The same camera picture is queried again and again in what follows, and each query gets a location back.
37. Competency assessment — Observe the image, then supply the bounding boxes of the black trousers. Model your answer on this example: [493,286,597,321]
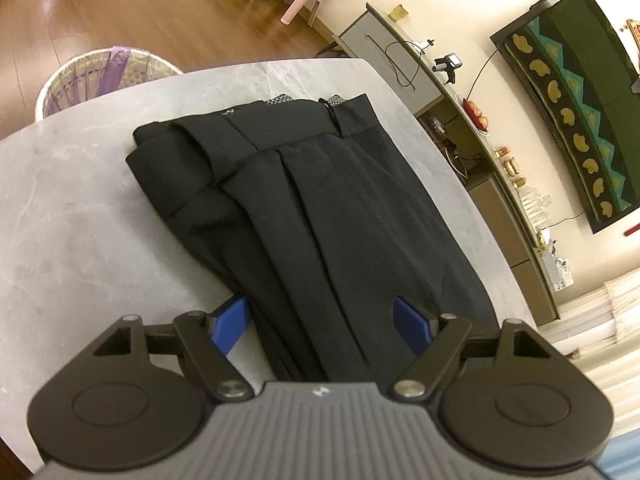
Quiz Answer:
[127,96,497,386]

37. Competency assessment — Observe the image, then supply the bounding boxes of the wall TV with patterned cover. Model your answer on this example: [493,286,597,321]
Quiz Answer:
[490,0,640,233]

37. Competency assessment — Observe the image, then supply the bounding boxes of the red fruit plate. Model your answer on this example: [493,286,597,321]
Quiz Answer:
[462,99,489,132]

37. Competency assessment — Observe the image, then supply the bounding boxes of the white curtain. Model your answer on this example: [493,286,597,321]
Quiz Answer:
[539,270,639,411]

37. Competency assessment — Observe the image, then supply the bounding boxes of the tissue box on cabinet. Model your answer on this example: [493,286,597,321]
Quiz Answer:
[536,228,552,250]

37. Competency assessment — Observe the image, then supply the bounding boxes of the woven waste basket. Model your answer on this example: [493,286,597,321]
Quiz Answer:
[35,46,182,122]

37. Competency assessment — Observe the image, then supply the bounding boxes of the clear glass set on cabinet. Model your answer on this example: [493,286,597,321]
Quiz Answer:
[518,185,552,231]

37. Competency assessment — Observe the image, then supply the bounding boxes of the yellow cup on cabinet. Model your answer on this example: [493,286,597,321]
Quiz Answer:
[388,4,408,23]

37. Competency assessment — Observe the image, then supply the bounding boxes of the gold ornaments on cabinet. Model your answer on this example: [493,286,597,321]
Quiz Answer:
[495,146,526,188]

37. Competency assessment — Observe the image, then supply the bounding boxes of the long low TV cabinet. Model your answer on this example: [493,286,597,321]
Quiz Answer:
[334,3,559,325]

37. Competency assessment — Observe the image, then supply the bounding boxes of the black handheld device on cabinet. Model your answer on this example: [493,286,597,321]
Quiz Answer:
[432,53,463,84]

